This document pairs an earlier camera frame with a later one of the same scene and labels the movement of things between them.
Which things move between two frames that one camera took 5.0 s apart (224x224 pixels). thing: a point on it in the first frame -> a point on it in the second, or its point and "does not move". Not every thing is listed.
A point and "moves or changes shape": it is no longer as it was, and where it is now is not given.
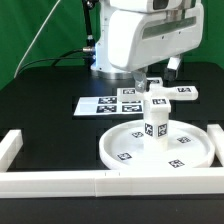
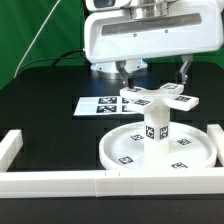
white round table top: (191, 147) does not move
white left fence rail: (9, 147) does not move
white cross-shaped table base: (158, 95) moves or changes shape
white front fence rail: (21, 185) does not move
